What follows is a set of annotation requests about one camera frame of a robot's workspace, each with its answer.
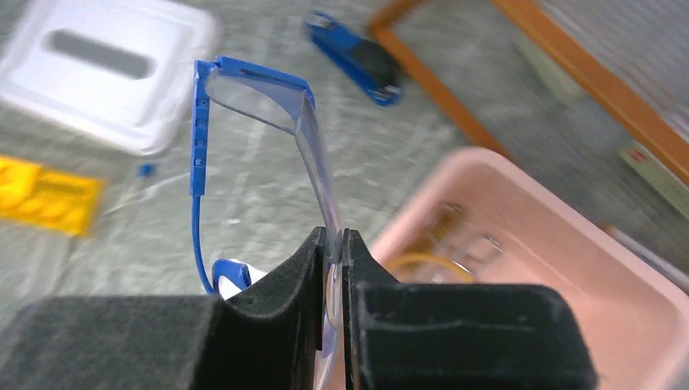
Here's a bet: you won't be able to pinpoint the beige labelled block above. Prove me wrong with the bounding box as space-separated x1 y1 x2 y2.
619 141 688 213

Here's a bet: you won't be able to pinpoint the blue safety glasses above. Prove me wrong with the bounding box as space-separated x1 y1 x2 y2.
188 56 343 389

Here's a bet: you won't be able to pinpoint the yellow test tube rack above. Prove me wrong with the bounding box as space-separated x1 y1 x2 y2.
1 155 105 236

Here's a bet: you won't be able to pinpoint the upright blue capped tube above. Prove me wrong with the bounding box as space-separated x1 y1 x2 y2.
105 162 192 216

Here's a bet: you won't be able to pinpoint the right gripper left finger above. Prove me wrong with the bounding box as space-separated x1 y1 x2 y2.
1 227 325 389

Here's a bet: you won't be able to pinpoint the pink plastic bin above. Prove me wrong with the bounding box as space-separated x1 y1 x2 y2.
328 146 689 390

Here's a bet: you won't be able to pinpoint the yellow rubber tubing with clamps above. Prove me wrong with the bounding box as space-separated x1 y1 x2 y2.
384 203 503 284

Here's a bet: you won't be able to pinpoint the orange wooden shelf rack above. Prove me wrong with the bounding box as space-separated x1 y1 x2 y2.
367 1 688 184

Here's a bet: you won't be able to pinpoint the blue stapler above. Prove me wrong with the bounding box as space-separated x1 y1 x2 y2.
305 11 402 106

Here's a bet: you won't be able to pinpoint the white plastic lid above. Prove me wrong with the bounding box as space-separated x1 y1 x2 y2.
1 1 223 156

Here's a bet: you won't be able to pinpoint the beige block on shelf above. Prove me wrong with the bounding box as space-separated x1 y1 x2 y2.
515 32 587 106

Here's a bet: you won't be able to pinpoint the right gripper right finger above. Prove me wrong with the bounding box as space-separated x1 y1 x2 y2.
341 229 599 389

